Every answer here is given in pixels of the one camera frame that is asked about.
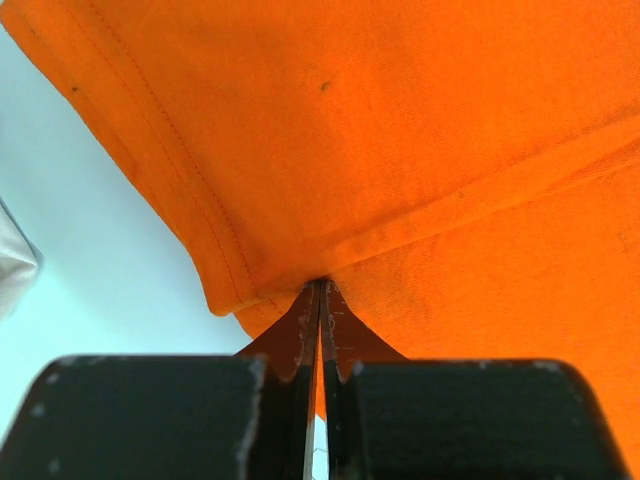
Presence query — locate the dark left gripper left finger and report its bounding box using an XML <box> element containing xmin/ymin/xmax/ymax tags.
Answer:
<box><xmin>1</xmin><ymin>282</ymin><xmax>320</xmax><ymax>479</ymax></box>

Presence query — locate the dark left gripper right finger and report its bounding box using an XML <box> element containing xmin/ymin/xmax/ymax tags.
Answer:
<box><xmin>319</xmin><ymin>280</ymin><xmax>631</xmax><ymax>479</ymax></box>

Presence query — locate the orange t-shirt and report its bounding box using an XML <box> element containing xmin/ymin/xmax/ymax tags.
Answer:
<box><xmin>1</xmin><ymin>1</ymin><xmax>639</xmax><ymax>472</ymax></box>

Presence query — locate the folded white t-shirt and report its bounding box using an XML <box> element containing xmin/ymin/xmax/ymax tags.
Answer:
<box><xmin>1</xmin><ymin>201</ymin><xmax>42</xmax><ymax>320</ymax></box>

